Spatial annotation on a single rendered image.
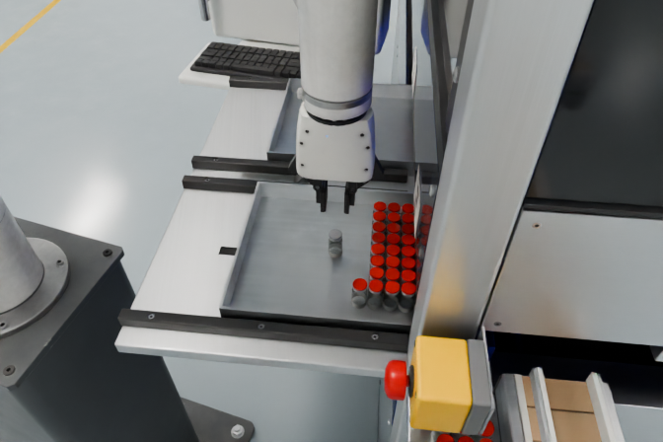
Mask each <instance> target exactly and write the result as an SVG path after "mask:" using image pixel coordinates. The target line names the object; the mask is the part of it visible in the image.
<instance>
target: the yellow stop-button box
mask: <svg viewBox="0 0 663 442"><path fill-rule="evenodd" d="M408 374H409V387H407V391H408V396H409V423H410V426H411V427H412V428H414V429H424V430H433V431H443V432H453V433H459V432H460V431H461V432H462V434H467V435H479V432H480V430H481V428H482V426H483V423H484V421H485V419H486V417H487V415H488V413H489V411H490V409H491V406H492V402H491V394H490V385H489V378H488V370H487V362H486V354H485V345H484V341H483V340H477V339H468V341H465V340H464V339H458V338H448V337H437V336H426V335H419V336H418V337H417V338H416V339H415V341H414V348H413V353H412V358H411V362H410V366H409V369H408Z"/></svg>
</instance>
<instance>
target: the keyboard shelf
mask: <svg viewBox="0 0 663 442"><path fill-rule="evenodd" d="M209 44H210V43H208V44H207V45H206V46H205V47H204V48H203V49H202V50H201V51H200V52H199V53H198V55H197V56H196V57H195V58H194V59H193V61H192V62H191V63H190V64H189V65H188V67H187V68H186V69H185V70H184V71H183V72H182V74H181V75H180V76H179V81H180V83H182V84H188V85H195V86H202V87H209V88H216V89H224V90H230V85H229V78H230V76H225V75H218V74H210V73H203V72H195V71H190V66H191V65H192V64H193V63H194V61H195V60H196V59H197V58H198V57H199V56H200V54H201V53H202V52H203V51H204V50H205V49H206V48H207V46H208V45H209ZM239 44H240V45H244V46H246V45H248V46H251V47H253V46H256V47H258V48H260V47H264V48H265V49H267V48H272V50H274V49H279V51H280V50H286V51H288V50H289V51H294V52H295V51H297V52H300V46H298V45H290V44H282V43H273V42H265V41H257V40H248V39H243V40H242V41H241V42H240V43H239Z"/></svg>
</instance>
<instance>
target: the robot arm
mask: <svg viewBox="0 0 663 442"><path fill-rule="evenodd" d="M293 1H294V3H295V5H296V7H297V9H298V21H299V43H300V66H301V86H302V88H298V90H297V99H302V100H303V103H302V106H301V107H300V110H299V115H298V121H297V134H296V154H295V155H294V157H293V159H292V160H291V162H290V164H289V168H288V170H289V171H290V172H292V173H294V174H296V175H298V176H301V177H303V179H305V180H306V181H307V182H308V183H310V184H311V185H312V186H313V189H314V190H315V191H316V202H317V203H320V204H321V212H326V207H327V201H328V181H338V182H346V184H345V192H344V213H345V214H349V206H354V203H355V193H356V192H357V190H358V189H359V188H361V187H362V186H364V185H365V184H367V183H368V182H369V181H375V180H377V179H381V178H382V177H383V176H384V169H383V167H382V165H381V164H380V162H379V160H378V158H377V156H376V155H375V120H374V114H373V109H372V105H371V103H372V89H373V74H374V58H375V43H376V28H377V13H378V0H293ZM69 276H70V266H69V261H68V259H67V257H66V255H65V253H64V252H63V251H62V250H61V249H60V248H59V247H58V246H56V245H55V244H53V243H52V242H50V241H47V240H44V239H39V238H26V236H25V235H24V233H23V231H22V230H21V228H20V226H19V225H18V223H17V222H16V220H15V218H14V217H13V215H12V213H11V212H10V210H9V208H8V207H7V205H6V203H5V202H4V200H3V198H2V196H1V195H0V338H2V337H5V336H8V335H11V334H13V333H15V332H19V331H21V330H23V329H25V328H26V327H28V326H29V325H31V324H33V323H34V322H36V321H37V320H38V319H40V318H41V317H42V316H43V315H45V314H46V313H47V312H48V311H49V310H50V309H51V308H52V307H53V306H54V305H55V304H56V302H57V301H58V300H59V298H60V297H61V296H62V294H63V292H64V290H65V288H66V286H67V283H68V280H69Z"/></svg>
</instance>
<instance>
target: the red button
mask: <svg viewBox="0 0 663 442"><path fill-rule="evenodd" d="M406 387H409V375H407V374H406V362H405V361H402V360H392V361H390V362H389V363H388V365H387V367H386V369H385V379H384V390H385V392H386V395H387V397H388V398H389V399H391V400H397V401H403V400H404V399H405V391H406Z"/></svg>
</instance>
